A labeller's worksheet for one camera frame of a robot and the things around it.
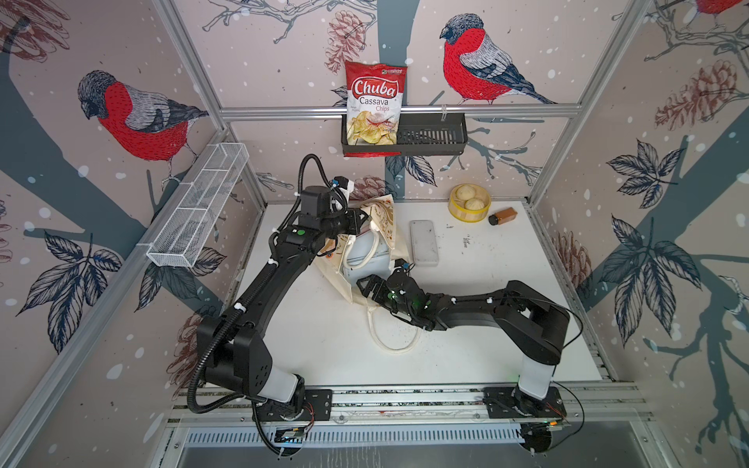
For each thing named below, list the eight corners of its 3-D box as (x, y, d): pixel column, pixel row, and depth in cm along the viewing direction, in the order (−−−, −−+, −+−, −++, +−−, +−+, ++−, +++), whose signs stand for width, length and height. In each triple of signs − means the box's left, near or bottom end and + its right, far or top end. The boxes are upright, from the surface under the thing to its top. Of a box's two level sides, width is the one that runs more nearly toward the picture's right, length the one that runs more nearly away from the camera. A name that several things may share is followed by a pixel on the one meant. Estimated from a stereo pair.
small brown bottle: (494, 228, 115) (497, 221, 112) (487, 221, 117) (490, 214, 114) (515, 220, 118) (519, 213, 115) (509, 213, 120) (512, 206, 117)
